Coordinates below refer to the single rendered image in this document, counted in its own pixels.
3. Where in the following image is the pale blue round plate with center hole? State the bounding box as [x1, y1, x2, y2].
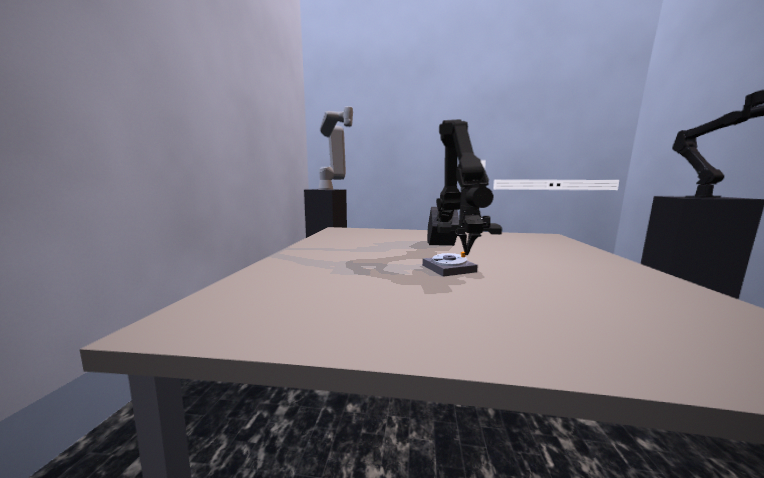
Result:
[433, 252, 467, 266]

